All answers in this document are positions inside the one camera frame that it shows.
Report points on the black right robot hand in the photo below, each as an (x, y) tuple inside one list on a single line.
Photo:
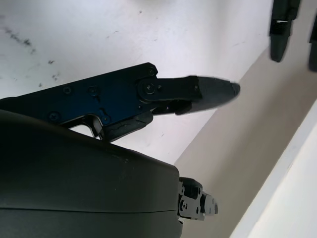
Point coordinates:
[(86, 178)]

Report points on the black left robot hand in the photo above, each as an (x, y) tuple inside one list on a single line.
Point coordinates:
[(280, 37)]

